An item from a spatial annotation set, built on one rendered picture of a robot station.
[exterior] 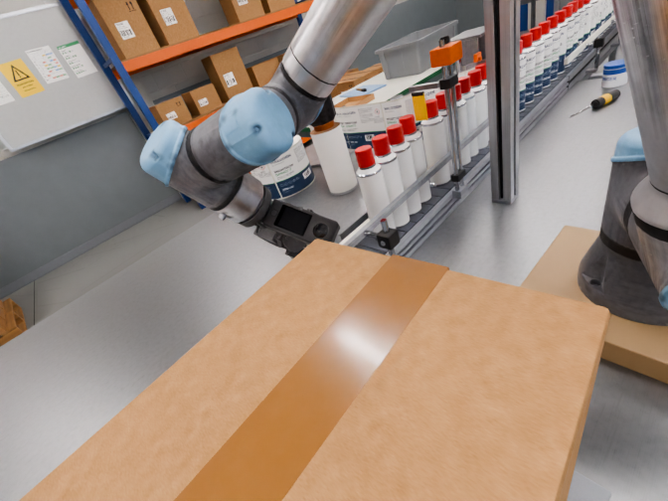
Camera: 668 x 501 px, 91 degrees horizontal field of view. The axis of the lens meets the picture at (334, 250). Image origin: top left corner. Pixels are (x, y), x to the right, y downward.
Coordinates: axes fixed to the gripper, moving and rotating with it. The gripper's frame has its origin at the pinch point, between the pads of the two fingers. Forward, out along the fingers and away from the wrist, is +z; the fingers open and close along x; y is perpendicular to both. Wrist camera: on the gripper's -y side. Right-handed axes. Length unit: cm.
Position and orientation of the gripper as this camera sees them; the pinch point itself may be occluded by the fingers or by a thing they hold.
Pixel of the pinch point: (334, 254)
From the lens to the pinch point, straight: 63.7
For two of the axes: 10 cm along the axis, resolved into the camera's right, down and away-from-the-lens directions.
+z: 5.9, 3.9, 7.1
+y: -6.8, -2.2, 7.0
